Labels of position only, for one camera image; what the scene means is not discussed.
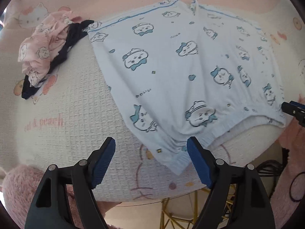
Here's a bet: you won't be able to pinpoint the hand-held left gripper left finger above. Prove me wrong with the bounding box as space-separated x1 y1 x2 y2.
25 137 116 229

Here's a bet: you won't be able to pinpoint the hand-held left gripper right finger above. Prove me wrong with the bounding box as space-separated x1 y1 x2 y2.
186 136 275 229

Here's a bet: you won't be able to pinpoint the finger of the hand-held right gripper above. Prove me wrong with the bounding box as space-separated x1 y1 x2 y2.
289 101 305 112
281 102 305 127

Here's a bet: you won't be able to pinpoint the white cartoon print shorts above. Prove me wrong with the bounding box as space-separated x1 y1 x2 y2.
87 0 286 176

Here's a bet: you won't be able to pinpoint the pink cat print blanket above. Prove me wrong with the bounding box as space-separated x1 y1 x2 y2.
0 0 305 203

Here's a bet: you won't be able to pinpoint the pink fluffy robe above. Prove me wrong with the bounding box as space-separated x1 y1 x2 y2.
0 119 305 229

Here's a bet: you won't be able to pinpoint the pink cartoon print garment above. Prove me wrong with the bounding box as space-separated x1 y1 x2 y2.
18 11 81 87

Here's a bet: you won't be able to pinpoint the black garment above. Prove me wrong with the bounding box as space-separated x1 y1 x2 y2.
21 19 96 99

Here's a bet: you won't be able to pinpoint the gold wire frame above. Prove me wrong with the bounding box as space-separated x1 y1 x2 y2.
161 186 239 229

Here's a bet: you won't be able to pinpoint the black wire frame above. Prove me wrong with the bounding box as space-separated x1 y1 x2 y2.
257 148 287 197

